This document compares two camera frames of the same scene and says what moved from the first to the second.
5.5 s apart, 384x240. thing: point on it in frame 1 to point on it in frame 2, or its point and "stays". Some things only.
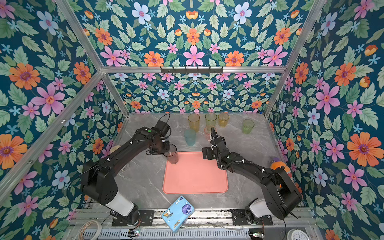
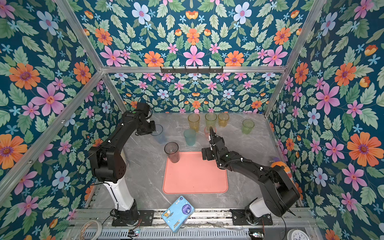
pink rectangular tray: [193, 175] stays
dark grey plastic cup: [172, 156] stays
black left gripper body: [163, 147] to [147, 127]
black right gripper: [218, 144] stays
